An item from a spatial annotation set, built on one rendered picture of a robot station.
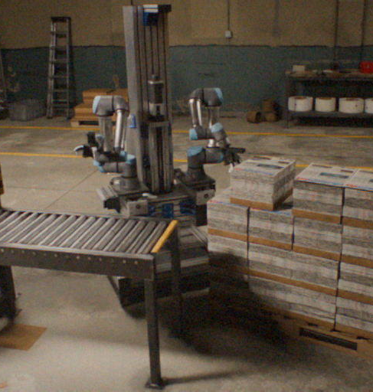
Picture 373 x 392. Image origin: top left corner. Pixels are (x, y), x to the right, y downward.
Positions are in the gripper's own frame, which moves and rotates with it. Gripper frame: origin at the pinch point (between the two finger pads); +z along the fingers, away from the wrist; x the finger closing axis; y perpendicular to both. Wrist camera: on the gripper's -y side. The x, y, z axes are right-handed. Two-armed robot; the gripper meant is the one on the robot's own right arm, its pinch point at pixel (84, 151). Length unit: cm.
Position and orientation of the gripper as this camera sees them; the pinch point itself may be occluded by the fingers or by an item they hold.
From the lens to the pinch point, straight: 316.7
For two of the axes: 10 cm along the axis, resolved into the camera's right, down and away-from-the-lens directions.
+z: -1.0, 3.4, -9.3
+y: -1.1, 9.3, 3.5
